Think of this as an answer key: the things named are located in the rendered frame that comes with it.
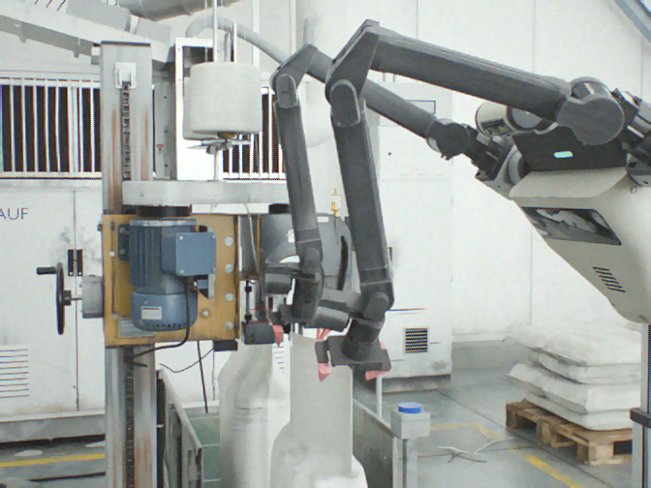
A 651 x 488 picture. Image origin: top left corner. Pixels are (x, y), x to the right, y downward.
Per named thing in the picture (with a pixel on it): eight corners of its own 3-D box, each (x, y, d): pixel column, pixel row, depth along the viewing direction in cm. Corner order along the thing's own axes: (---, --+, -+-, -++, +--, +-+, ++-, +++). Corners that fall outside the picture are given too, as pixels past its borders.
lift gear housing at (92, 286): (103, 320, 206) (103, 275, 205) (79, 321, 204) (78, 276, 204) (102, 315, 216) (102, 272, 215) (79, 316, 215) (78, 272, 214)
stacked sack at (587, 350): (696, 365, 446) (697, 337, 446) (584, 372, 428) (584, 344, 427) (643, 350, 487) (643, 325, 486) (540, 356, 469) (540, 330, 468)
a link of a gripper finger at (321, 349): (305, 364, 166) (316, 336, 159) (340, 363, 168) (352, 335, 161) (311, 394, 161) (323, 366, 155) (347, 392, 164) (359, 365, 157)
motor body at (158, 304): (202, 331, 188) (201, 220, 187) (132, 334, 184) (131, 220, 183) (194, 321, 203) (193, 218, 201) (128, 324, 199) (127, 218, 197)
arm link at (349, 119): (358, 79, 126) (359, 58, 135) (321, 85, 126) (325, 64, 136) (397, 318, 146) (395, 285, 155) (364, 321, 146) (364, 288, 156)
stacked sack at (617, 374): (652, 386, 449) (652, 361, 448) (576, 390, 441) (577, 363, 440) (590, 362, 513) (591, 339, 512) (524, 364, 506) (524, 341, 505)
